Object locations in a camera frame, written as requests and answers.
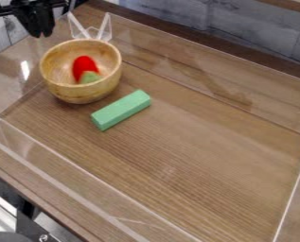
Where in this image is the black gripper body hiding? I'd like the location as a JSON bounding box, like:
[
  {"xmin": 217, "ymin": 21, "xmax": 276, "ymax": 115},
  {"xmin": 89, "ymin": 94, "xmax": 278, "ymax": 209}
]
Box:
[{"xmin": 0, "ymin": 0, "xmax": 69, "ymax": 17}]

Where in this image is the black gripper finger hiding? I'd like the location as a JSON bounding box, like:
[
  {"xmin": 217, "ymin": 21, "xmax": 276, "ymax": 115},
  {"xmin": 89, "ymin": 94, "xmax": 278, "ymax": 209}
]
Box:
[
  {"xmin": 40, "ymin": 7, "xmax": 56, "ymax": 37},
  {"xmin": 15, "ymin": 9, "xmax": 41, "ymax": 38}
]

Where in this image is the red plush strawberry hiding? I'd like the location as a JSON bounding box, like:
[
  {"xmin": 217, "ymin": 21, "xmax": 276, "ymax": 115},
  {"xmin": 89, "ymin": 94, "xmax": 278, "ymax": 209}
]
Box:
[{"xmin": 73, "ymin": 56, "xmax": 102, "ymax": 84}]

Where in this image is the wooden bowl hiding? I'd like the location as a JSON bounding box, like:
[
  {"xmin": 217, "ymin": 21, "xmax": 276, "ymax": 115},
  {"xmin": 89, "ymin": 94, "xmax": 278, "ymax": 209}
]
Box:
[{"xmin": 40, "ymin": 39, "xmax": 122, "ymax": 104}]

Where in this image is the green rectangular block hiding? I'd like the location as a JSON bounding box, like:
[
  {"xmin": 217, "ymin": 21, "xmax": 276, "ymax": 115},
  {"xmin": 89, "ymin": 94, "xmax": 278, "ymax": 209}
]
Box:
[{"xmin": 90, "ymin": 90, "xmax": 151, "ymax": 131}]

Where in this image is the clear acrylic tray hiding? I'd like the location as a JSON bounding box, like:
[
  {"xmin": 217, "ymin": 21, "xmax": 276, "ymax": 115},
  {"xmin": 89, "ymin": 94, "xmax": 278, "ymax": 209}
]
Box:
[{"xmin": 0, "ymin": 64, "xmax": 300, "ymax": 242}]

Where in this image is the clear acrylic corner bracket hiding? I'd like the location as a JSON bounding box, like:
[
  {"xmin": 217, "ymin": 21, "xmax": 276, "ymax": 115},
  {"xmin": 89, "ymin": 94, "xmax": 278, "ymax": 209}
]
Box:
[{"xmin": 68, "ymin": 12, "xmax": 113, "ymax": 42}]

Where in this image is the black metal mount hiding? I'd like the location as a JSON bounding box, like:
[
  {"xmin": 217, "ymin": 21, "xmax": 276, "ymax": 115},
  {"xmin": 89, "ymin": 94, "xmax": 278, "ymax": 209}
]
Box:
[{"xmin": 15, "ymin": 211, "xmax": 60, "ymax": 242}]

